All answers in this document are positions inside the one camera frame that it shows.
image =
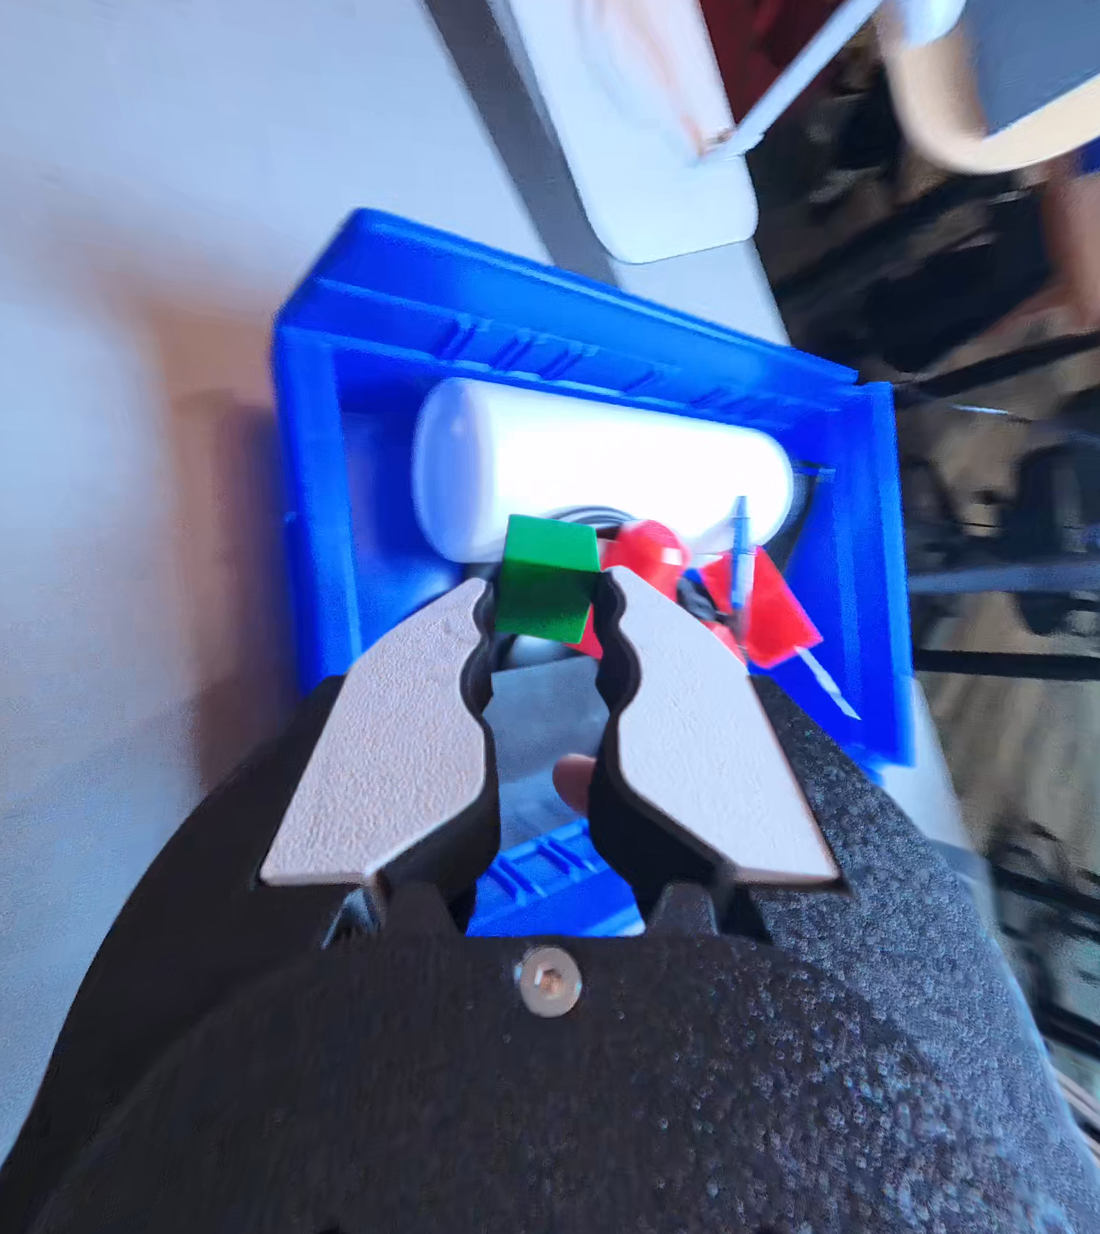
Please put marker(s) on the red dome cap block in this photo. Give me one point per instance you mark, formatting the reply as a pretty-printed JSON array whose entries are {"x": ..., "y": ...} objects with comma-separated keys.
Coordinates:
[{"x": 647, "y": 554}]

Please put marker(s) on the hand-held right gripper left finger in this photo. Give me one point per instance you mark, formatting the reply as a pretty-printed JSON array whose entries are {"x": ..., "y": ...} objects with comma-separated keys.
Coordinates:
[{"x": 386, "y": 761}]

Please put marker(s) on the small green block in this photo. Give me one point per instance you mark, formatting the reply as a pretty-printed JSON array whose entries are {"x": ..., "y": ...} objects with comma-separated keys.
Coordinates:
[{"x": 546, "y": 579}]

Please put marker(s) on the black board book stand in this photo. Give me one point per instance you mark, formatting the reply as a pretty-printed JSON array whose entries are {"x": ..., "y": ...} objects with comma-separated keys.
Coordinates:
[{"x": 637, "y": 144}]

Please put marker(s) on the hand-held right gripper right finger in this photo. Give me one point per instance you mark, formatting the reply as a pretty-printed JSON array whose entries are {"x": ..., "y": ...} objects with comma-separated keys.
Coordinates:
[{"x": 714, "y": 772}]

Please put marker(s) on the black light stand pole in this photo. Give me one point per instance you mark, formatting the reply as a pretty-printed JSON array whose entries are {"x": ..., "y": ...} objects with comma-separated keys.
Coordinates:
[{"x": 1022, "y": 576}]

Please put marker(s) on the blue gel pen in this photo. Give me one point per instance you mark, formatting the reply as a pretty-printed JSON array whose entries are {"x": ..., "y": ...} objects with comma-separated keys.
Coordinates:
[{"x": 741, "y": 559}]

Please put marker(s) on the red plastic block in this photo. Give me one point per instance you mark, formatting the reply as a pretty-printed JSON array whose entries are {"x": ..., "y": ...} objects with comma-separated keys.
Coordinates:
[{"x": 768, "y": 617}]

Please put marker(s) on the white cylinder roll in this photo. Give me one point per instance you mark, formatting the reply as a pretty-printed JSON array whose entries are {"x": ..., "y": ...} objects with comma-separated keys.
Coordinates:
[{"x": 608, "y": 463}]

